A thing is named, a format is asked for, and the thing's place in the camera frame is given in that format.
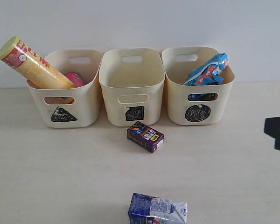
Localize cream bin with square mark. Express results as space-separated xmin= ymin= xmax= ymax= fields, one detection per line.
xmin=99 ymin=48 xmax=165 ymax=127

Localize purple juice box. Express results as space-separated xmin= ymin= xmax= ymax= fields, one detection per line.
xmin=127 ymin=121 xmax=164 ymax=153

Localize cream bin with circle mark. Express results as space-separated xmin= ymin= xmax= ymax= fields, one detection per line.
xmin=161 ymin=46 xmax=235 ymax=126

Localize pink chips can yellow lid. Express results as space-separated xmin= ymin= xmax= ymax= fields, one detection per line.
xmin=60 ymin=72 xmax=85 ymax=105

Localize yellow Lay's chips can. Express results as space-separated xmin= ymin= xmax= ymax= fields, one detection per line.
xmin=0 ymin=36 xmax=76 ymax=89

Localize cream bin with triangle mark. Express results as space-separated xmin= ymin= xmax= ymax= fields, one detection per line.
xmin=29 ymin=49 xmax=103 ymax=128

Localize blue noodle packet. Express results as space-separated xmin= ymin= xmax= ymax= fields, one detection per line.
xmin=183 ymin=53 xmax=229 ymax=86

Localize blue white milk carton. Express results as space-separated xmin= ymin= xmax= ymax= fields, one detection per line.
xmin=128 ymin=193 xmax=187 ymax=224

